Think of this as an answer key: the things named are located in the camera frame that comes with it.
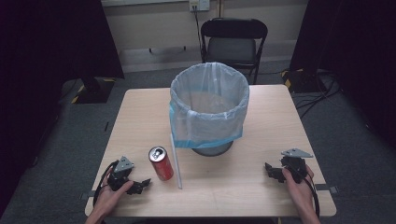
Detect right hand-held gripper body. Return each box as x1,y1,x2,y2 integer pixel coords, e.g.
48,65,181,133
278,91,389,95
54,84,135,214
279,147,314,185

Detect person's left hand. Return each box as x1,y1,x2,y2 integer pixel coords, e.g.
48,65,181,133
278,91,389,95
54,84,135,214
92,175,134,217

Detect person's right hand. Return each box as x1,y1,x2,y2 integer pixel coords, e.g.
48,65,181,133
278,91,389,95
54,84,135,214
281,164,316,213

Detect red drink can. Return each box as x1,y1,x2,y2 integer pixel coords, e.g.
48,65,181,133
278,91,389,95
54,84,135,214
148,146,175,182

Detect grey waste bin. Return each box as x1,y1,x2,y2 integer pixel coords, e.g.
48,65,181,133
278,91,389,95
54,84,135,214
191,141,234,157

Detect black wall socket cable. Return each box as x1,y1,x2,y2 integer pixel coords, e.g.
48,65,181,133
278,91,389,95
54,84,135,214
192,5,204,52

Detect translucent blue-edged bin bag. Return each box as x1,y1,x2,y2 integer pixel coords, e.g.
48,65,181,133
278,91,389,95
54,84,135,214
168,62,251,149

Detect black stand base yellow-striped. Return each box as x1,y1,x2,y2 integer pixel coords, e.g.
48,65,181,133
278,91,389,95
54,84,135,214
70,76,117,105
281,68,329,94

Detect white straw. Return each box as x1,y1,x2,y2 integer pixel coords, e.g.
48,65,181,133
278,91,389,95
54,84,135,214
169,133,184,190

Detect black curtain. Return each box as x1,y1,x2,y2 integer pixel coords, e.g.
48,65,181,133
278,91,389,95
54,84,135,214
289,0,396,151
0,0,125,217

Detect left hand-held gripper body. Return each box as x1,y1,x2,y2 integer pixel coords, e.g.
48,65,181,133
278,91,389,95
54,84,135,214
106,155,135,192

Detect grey tape strip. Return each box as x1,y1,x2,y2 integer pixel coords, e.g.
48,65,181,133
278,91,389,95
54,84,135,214
314,183,339,195
78,189,95,201

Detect white wall socket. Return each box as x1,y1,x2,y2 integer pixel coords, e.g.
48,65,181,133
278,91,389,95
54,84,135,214
189,0,211,13

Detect right hand-held gripper black cable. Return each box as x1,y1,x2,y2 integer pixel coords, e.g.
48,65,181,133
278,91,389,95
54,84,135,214
302,173,321,219

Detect black folding chair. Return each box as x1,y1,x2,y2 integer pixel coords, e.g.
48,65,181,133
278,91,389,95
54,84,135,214
200,17,269,86

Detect black floor cables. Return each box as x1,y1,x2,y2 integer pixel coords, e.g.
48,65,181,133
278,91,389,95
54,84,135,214
293,70,342,119

